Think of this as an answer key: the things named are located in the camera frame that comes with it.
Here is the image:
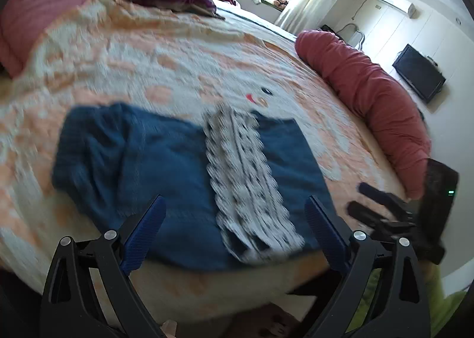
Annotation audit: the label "white air conditioner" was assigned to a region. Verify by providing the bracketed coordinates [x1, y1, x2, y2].
[372, 0, 416, 18]

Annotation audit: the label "white bed sheet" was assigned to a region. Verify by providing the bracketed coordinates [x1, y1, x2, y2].
[215, 1, 297, 42]

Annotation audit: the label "pink pillow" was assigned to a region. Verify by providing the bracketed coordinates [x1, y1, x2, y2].
[0, 0, 115, 77]

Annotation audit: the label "pink slipper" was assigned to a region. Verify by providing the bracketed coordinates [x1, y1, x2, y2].
[233, 303, 300, 338]

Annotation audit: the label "black television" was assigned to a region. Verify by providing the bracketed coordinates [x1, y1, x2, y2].
[393, 44, 447, 103]

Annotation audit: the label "orange and white floral blanket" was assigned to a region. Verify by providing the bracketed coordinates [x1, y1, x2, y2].
[0, 0, 411, 324]

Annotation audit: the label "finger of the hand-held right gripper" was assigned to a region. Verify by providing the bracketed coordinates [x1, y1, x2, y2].
[346, 201, 390, 227]
[357, 182, 409, 215]

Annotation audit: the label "green towel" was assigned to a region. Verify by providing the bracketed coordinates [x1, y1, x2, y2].
[346, 266, 468, 338]

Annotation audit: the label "red rolled bolster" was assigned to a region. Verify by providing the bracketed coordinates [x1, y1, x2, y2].
[295, 29, 432, 200]

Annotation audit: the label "blue pants with white lace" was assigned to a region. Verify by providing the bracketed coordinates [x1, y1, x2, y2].
[52, 102, 336, 272]

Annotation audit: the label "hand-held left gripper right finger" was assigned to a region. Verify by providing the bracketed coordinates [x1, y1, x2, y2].
[304, 195, 432, 338]

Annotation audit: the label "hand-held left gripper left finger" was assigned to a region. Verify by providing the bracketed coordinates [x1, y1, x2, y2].
[39, 194, 167, 338]

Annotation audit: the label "white chair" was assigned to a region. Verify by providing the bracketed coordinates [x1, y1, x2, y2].
[320, 23, 366, 50]

